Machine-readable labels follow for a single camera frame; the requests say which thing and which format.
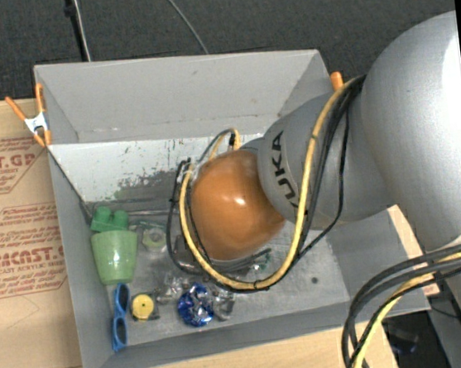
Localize grey metal bin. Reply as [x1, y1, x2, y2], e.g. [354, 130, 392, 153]
[31, 20, 436, 368]

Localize pale green tape roll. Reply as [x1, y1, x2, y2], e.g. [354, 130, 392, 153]
[139, 226, 169, 254]

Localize blue shiny crumpled foil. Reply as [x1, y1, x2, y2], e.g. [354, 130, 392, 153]
[173, 280, 217, 331]

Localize green toy block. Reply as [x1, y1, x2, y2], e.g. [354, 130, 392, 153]
[87, 203, 132, 236]

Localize yellow round disc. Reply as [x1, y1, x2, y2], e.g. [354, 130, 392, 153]
[127, 291, 159, 323]

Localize clear glass thing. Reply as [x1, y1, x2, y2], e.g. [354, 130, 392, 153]
[208, 281, 239, 323]
[152, 268, 194, 306]

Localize blue sunglasses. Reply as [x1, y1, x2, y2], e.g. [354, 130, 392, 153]
[103, 280, 139, 353]

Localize brown cardboard board, red print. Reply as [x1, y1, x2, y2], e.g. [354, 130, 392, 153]
[0, 91, 85, 368]

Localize light green plastic cup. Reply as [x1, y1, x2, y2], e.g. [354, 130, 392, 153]
[89, 227, 144, 288]

